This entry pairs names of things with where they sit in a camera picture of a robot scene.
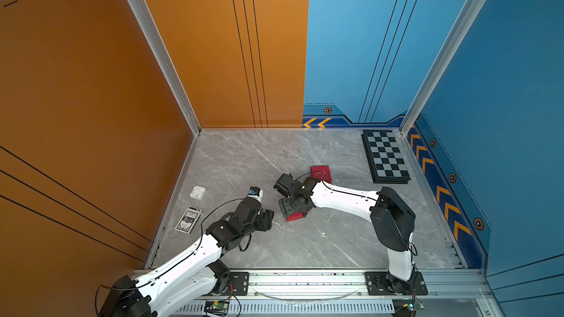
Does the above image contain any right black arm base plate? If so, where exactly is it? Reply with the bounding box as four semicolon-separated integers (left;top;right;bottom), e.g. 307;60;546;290
364;271;428;296

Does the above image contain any red jewelry box lid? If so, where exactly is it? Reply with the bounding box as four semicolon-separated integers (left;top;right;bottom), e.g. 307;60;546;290
310;165;332;183

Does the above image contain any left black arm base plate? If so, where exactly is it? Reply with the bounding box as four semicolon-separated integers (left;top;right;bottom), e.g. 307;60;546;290
209;272;250;296

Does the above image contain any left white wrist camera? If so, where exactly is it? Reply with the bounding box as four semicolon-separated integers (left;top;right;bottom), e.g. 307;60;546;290
248;186;264;202

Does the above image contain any right aluminium corner post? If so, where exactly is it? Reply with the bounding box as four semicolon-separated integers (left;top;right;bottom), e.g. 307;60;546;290
399;0;487;136

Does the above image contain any left aluminium corner post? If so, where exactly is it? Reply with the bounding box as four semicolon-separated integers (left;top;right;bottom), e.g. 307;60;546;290
127;0;201;136

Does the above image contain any green circuit board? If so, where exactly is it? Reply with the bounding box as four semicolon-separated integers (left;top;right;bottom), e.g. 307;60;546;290
392;300;425;317
204;300;230;317

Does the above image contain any red jewelry box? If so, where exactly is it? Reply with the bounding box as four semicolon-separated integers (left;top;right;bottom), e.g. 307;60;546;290
286;211;307;222

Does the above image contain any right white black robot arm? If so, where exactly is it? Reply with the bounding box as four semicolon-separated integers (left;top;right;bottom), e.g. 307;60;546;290
273;174;417;295

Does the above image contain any aluminium corner post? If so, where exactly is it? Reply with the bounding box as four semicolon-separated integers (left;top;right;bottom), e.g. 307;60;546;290
127;0;201;136
399;0;487;136

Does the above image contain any aluminium front rail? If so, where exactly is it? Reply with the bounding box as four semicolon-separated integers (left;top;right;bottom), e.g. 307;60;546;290
231;269;494;301

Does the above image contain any left green circuit board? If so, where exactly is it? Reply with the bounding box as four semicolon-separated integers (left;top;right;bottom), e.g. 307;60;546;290
204;300;230;317

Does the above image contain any black white chessboard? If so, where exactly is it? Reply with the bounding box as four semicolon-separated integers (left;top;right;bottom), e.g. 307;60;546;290
361;129;411;184

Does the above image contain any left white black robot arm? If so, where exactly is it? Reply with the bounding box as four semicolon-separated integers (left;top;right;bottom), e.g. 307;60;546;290
94;196;274;316

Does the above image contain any white earbuds case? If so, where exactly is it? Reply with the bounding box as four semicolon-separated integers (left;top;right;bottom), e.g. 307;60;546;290
189;185;207;200

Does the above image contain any right green circuit board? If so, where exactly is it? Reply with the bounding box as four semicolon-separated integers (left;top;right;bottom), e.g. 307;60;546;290
392;300;425;317

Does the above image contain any white vented cable duct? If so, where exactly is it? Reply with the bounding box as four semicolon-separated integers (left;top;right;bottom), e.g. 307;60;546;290
173;299;395;316

